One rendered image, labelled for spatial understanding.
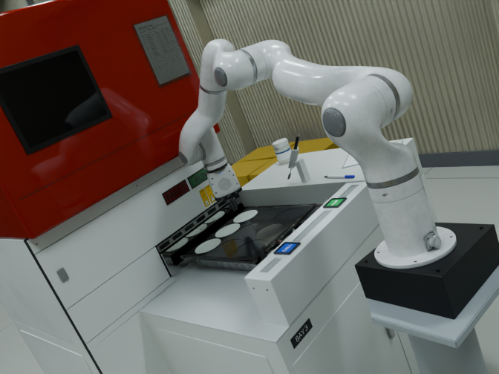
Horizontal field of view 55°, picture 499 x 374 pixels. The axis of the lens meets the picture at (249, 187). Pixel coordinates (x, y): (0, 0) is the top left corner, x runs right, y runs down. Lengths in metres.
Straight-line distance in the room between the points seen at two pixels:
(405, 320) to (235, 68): 0.73
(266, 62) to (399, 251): 0.59
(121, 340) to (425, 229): 1.04
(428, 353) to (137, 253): 0.96
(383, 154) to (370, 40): 3.12
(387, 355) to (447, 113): 2.63
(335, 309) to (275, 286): 0.27
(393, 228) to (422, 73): 2.92
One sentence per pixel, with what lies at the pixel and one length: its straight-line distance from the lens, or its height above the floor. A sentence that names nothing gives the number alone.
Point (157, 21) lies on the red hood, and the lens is 1.81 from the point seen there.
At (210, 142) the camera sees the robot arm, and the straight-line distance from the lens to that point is 1.66.
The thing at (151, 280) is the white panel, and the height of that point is 0.88.
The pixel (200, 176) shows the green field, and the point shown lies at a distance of 1.85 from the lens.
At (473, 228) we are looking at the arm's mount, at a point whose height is 0.92.
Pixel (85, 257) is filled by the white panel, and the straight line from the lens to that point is 1.60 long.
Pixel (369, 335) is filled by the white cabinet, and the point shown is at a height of 0.57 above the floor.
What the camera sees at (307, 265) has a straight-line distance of 1.30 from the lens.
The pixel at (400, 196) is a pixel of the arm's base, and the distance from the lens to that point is 1.10.
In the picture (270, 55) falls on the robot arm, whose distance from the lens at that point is 1.32.
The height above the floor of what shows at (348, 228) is 0.90.
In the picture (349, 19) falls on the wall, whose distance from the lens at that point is 4.21.
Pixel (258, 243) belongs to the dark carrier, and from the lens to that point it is 1.58.
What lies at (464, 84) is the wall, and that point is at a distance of 3.85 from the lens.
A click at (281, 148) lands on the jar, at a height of 1.03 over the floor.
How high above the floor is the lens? 1.51
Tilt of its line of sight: 16 degrees down
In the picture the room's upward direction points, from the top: 22 degrees counter-clockwise
